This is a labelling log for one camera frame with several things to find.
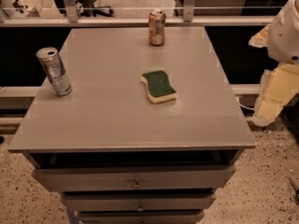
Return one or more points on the green yellow sponge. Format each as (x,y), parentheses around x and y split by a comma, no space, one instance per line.
(158,86)

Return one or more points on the bottom grey drawer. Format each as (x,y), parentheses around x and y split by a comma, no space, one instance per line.
(147,217)

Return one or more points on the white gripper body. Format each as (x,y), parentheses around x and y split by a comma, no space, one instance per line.
(284,41)

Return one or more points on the orange soda can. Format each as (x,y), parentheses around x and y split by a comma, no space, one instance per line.
(157,19)

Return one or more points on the grey drawer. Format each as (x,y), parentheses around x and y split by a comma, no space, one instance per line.
(139,202)
(134,178)
(147,217)

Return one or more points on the middle grey drawer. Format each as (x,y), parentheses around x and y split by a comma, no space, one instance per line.
(139,202)

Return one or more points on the silver blue redbull can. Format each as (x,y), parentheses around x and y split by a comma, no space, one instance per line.
(54,68)

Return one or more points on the grey drawer cabinet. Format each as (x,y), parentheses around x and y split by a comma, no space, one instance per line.
(108,120)

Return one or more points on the top grey drawer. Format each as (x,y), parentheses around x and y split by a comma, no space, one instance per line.
(134,178)

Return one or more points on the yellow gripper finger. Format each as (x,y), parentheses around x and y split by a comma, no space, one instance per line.
(260,40)
(277,88)

